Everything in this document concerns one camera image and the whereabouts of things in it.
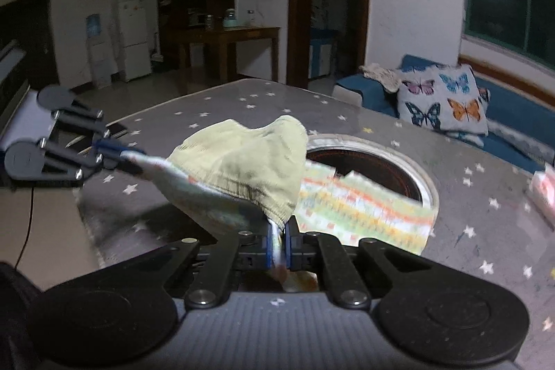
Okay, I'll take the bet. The colourful patterned child garment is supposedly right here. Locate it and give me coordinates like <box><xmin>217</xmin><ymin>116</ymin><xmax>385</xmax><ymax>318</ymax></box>
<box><xmin>122</xmin><ymin>115</ymin><xmax>438</xmax><ymax>292</ymax></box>

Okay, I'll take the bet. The white refrigerator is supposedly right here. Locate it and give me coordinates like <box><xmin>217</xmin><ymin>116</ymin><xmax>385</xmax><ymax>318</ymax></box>
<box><xmin>118</xmin><ymin>0</ymin><xmax>152</xmax><ymax>82</ymax></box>

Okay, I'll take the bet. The pink tissue pack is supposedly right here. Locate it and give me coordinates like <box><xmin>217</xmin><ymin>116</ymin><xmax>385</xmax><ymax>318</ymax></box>
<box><xmin>528</xmin><ymin>164</ymin><xmax>555</xmax><ymax>225</ymax></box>

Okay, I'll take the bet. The dark wooden door frame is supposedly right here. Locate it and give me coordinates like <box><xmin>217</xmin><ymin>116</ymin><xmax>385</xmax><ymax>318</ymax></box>
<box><xmin>285</xmin><ymin>0</ymin><xmax>372</xmax><ymax>90</ymax></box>

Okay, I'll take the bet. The grey star tablecloth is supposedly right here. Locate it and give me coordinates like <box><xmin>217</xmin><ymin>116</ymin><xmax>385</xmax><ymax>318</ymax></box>
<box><xmin>75</xmin><ymin>78</ymin><xmax>555</xmax><ymax>370</ymax></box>

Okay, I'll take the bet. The dark wooden side table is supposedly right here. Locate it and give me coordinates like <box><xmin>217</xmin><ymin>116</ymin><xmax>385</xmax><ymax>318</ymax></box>
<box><xmin>177</xmin><ymin>26</ymin><xmax>280</xmax><ymax>84</ymax></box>

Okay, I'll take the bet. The water dispenser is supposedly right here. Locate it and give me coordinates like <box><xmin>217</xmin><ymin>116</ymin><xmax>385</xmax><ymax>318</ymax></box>
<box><xmin>86</xmin><ymin>13</ymin><xmax>111</xmax><ymax>88</ymax></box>

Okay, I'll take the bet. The dark window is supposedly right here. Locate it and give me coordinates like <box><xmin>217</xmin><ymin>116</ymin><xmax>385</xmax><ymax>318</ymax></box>
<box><xmin>465</xmin><ymin>0</ymin><xmax>554</xmax><ymax>69</ymax></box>

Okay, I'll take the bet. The butterfly print pillow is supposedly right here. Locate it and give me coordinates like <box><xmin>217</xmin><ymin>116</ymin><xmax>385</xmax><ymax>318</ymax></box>
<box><xmin>397</xmin><ymin>65</ymin><xmax>488</xmax><ymax>135</ymax></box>

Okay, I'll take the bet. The crumpled beige cloth on sofa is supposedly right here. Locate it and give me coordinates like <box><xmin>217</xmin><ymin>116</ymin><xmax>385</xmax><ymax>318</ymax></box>
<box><xmin>358</xmin><ymin>63</ymin><xmax>401</xmax><ymax>94</ymax></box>

